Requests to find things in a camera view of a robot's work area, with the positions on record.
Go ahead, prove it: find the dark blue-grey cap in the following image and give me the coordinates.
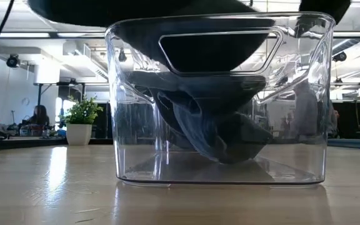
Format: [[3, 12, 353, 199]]
[[126, 71, 275, 165]]

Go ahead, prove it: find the dark grey cap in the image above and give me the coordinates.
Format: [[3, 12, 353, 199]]
[[26, 0, 351, 74]]

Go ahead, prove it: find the clear plastic bin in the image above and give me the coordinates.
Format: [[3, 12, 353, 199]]
[[104, 11, 337, 188]]

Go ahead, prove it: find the green plant in white pot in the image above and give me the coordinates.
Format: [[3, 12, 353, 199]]
[[59, 94, 104, 146]]

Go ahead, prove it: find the person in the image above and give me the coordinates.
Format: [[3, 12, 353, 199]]
[[291, 79, 320, 142], [327, 108, 341, 139], [26, 104, 51, 128]]

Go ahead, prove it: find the long ceiling light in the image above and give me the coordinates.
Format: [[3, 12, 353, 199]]
[[0, 31, 51, 39], [332, 31, 360, 38], [56, 31, 106, 39]]

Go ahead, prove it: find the white ventilation duct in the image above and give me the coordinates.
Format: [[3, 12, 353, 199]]
[[32, 40, 109, 85]]

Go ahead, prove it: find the black ceiling camera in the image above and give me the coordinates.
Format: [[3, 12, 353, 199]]
[[332, 51, 348, 63], [6, 53, 21, 69]]

